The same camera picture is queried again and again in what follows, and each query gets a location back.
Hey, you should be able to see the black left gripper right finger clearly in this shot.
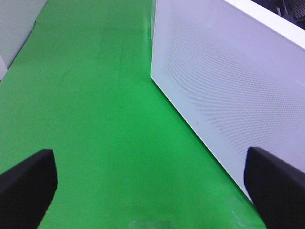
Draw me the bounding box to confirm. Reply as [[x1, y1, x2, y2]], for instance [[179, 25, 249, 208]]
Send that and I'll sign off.
[[244, 147, 305, 229]]

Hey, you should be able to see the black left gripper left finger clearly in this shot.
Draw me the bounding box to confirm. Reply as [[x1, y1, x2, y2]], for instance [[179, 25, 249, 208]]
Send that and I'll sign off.
[[0, 149, 58, 229]]

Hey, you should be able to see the white microwave door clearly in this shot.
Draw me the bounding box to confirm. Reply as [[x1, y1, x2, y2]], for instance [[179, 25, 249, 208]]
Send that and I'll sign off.
[[151, 0, 305, 190]]

